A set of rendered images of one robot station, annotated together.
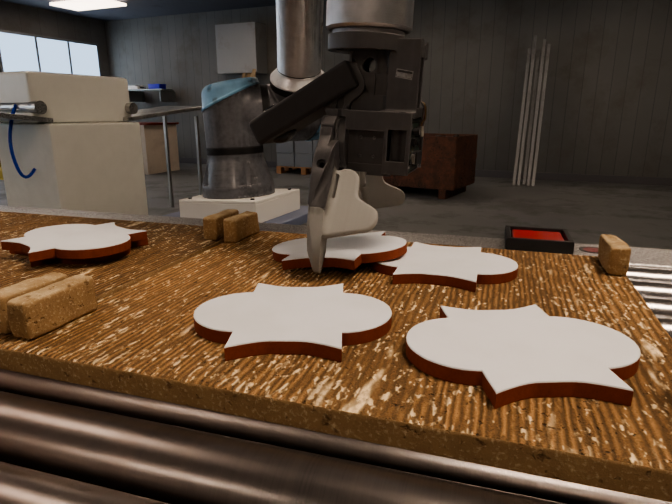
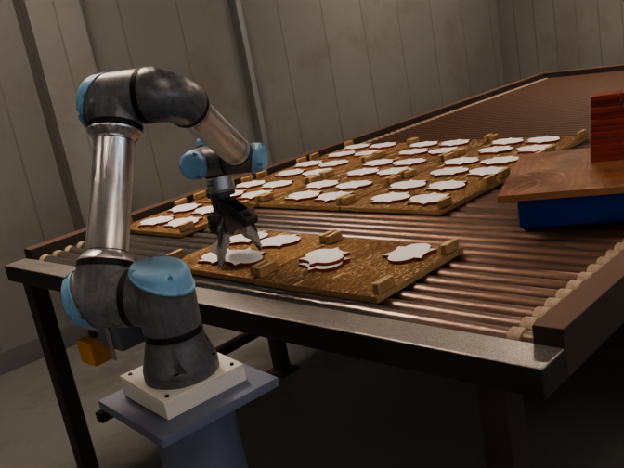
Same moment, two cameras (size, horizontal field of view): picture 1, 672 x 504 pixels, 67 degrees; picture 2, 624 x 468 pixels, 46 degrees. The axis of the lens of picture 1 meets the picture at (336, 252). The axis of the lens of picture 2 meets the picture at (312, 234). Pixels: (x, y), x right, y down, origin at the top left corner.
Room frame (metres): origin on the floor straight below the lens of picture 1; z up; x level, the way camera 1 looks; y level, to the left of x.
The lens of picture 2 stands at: (2.13, 1.14, 1.50)
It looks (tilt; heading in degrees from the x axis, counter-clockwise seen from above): 15 degrees down; 209
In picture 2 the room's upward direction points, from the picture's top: 11 degrees counter-clockwise
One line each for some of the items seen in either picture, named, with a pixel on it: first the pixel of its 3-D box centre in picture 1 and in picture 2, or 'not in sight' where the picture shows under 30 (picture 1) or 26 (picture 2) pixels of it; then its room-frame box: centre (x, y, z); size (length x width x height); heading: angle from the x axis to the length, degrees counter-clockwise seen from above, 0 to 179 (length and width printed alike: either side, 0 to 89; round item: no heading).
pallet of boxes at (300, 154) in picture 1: (311, 142); not in sight; (9.56, 0.44, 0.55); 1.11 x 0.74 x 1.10; 67
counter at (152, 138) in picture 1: (112, 146); not in sight; (10.12, 4.35, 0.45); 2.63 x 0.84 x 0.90; 67
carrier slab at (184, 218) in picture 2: not in sight; (183, 215); (-0.05, -0.60, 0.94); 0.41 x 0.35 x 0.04; 73
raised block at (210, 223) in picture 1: (222, 224); (266, 268); (0.60, 0.14, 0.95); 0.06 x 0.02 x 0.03; 163
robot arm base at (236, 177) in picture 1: (237, 170); (176, 348); (1.08, 0.21, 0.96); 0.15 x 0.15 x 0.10
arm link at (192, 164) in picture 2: not in sight; (204, 162); (0.58, 0.00, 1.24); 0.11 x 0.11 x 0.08; 11
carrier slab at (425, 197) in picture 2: not in sight; (418, 191); (-0.16, 0.30, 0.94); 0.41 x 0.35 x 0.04; 73
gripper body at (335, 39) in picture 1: (372, 108); (225, 211); (0.48, -0.03, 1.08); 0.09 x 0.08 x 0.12; 72
